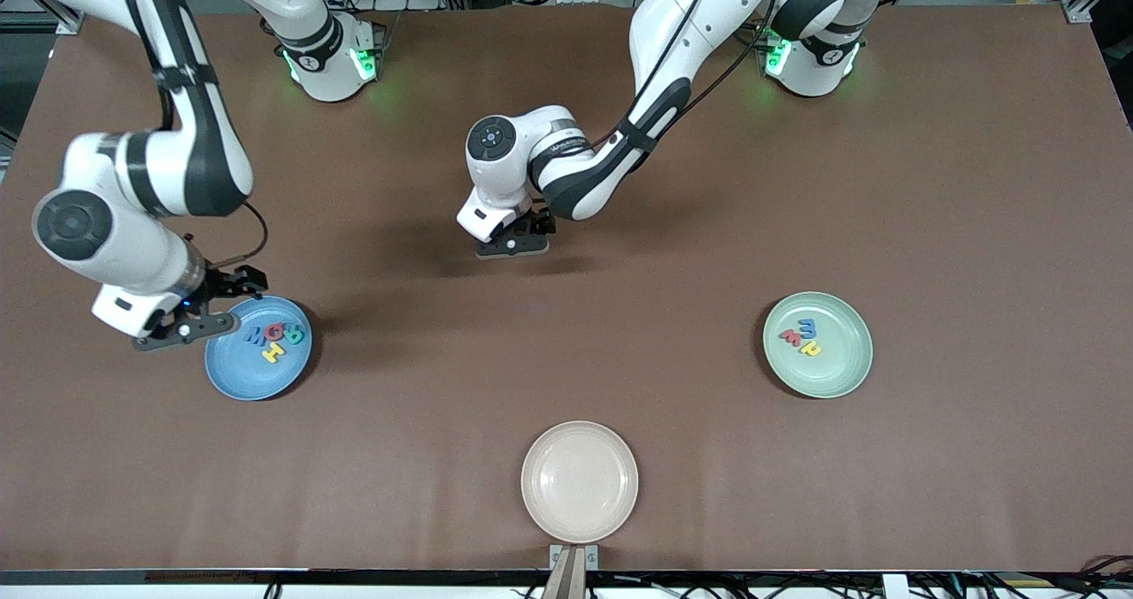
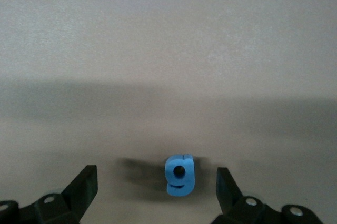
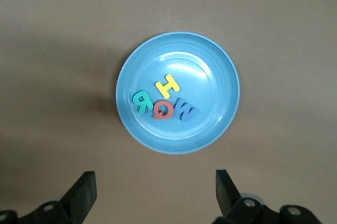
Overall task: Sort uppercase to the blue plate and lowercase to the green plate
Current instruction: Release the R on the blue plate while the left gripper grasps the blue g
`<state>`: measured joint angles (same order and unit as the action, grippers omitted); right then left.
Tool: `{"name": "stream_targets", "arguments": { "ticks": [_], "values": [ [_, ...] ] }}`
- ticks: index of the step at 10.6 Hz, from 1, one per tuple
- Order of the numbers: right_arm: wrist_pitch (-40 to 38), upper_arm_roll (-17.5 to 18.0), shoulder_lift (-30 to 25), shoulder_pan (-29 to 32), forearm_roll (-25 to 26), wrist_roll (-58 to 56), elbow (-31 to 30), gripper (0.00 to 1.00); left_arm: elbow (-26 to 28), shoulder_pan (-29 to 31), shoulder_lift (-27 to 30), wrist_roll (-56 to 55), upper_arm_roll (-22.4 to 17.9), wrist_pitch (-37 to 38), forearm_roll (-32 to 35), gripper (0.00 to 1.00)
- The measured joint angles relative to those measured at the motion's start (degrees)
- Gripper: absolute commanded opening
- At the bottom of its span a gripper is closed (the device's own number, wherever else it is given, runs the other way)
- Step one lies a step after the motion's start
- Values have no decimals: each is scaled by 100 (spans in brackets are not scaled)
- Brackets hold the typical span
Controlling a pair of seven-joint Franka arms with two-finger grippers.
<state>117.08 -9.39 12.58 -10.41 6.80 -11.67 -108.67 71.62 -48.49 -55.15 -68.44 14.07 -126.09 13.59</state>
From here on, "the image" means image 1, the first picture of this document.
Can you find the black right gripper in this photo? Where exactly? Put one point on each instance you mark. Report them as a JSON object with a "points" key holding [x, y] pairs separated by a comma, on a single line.
{"points": [[223, 283]]}

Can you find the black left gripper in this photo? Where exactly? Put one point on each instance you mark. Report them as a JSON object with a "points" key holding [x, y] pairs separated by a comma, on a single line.
{"points": [[540, 223]]}

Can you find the blue uppercase letter W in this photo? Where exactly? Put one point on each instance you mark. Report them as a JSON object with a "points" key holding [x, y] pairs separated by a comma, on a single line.
{"points": [[257, 336]]}

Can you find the red uppercase letter Q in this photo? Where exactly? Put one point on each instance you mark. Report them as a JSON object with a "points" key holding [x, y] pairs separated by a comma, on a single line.
{"points": [[271, 331]]}

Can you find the yellow uppercase letter H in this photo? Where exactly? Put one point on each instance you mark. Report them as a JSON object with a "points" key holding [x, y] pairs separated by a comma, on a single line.
{"points": [[273, 351]]}

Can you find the teal uppercase letter R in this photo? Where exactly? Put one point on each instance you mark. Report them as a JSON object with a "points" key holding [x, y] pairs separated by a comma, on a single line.
{"points": [[295, 334]]}

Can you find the red lowercase letter w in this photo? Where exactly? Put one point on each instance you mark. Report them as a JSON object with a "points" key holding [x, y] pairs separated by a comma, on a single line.
{"points": [[790, 337]]}

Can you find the blue lowercase letter m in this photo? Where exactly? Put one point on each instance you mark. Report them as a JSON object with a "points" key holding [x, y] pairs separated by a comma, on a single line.
{"points": [[807, 326]]}

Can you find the yellow lowercase letter h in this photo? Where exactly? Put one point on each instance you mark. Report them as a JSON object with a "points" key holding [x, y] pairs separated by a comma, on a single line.
{"points": [[810, 349]]}

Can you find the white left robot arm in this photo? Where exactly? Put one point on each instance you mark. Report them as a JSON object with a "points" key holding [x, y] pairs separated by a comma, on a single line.
{"points": [[690, 24]]}

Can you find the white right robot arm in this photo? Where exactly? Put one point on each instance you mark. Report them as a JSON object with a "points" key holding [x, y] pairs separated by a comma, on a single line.
{"points": [[177, 165]]}

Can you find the blue plate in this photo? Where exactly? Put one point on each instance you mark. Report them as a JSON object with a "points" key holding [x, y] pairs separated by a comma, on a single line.
{"points": [[257, 380]]}

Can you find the beige plate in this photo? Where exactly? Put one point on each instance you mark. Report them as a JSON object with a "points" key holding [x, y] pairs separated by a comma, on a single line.
{"points": [[579, 482]]}

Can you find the green plate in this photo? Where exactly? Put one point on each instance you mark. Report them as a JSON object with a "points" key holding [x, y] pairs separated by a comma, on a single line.
{"points": [[841, 364]]}

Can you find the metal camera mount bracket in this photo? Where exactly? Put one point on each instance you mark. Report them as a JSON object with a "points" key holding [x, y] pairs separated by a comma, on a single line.
{"points": [[566, 581]]}

